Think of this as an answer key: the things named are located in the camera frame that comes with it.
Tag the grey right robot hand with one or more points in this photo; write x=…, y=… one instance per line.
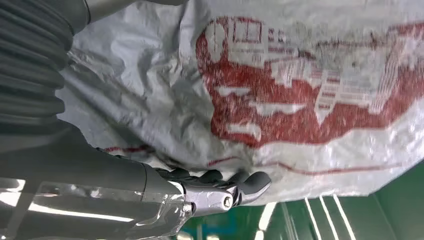
x=82, y=185

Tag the green conveyor belt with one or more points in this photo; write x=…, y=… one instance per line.
x=397, y=208

